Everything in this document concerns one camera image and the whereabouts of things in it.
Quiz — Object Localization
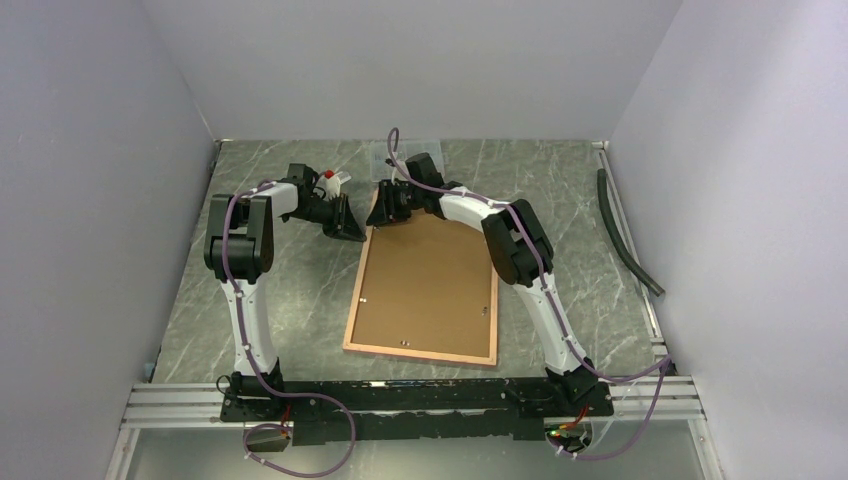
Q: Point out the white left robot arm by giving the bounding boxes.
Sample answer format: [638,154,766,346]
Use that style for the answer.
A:
[204,163,366,420]

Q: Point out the pink wooden picture frame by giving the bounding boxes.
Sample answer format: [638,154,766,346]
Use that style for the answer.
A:
[342,188,500,368]

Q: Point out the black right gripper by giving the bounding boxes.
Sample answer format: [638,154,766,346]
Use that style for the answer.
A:
[365,181,423,228]

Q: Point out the brown frame backing board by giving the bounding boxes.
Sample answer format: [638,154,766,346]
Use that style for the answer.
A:
[351,211,495,359]

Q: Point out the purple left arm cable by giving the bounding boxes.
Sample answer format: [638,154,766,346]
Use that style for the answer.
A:
[219,178,359,480]

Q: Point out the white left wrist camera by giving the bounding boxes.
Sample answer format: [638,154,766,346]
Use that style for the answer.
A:
[322,170,351,200]

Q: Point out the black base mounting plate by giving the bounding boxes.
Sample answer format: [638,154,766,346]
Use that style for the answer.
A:
[219,377,614,446]

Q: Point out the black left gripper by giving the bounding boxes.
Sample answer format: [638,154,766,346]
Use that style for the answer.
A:
[287,193,367,243]

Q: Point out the clear plastic compartment box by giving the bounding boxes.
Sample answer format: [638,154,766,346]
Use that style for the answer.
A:
[369,139,446,183]

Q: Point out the black corrugated hose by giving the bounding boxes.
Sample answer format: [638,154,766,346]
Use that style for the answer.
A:
[596,167,666,297]

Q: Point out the aluminium rail frame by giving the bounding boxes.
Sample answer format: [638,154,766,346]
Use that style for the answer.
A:
[104,139,725,480]

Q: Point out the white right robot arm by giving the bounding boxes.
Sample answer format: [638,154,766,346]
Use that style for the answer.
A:
[366,153,599,415]

